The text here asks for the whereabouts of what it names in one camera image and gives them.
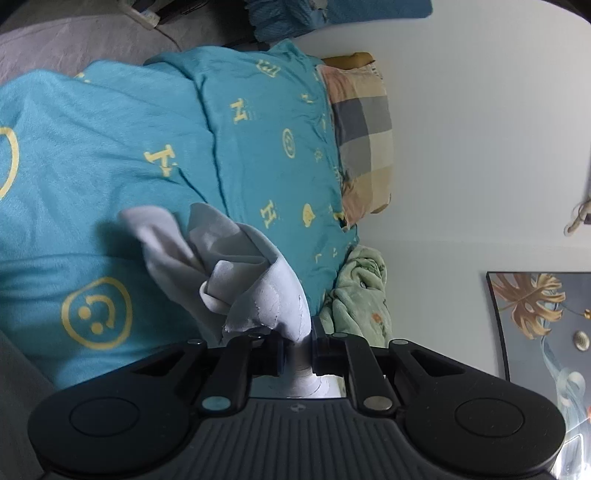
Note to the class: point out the white garment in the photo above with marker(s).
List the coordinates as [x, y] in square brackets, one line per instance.
[258, 286]

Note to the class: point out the grey bed sheet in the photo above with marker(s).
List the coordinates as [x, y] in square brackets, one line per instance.
[69, 46]

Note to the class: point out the teal printed blanket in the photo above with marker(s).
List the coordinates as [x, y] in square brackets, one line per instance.
[138, 184]

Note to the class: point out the gold leaf wall picture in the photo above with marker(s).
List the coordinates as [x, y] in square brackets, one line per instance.
[535, 332]

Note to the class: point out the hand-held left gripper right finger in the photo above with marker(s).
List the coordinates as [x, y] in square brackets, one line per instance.
[317, 350]

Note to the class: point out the plaid pillow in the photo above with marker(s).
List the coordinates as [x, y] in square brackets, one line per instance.
[364, 138]

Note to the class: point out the wall hook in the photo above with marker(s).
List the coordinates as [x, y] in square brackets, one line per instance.
[579, 217]

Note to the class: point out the green fleece blanket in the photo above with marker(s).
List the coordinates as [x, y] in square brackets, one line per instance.
[364, 295]

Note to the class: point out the blue sofa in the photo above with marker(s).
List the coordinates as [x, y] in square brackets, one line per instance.
[295, 16]

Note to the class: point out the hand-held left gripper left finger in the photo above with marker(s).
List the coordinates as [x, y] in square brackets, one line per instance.
[279, 354]

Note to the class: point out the white power strip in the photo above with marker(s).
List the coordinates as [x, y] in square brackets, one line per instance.
[147, 16]

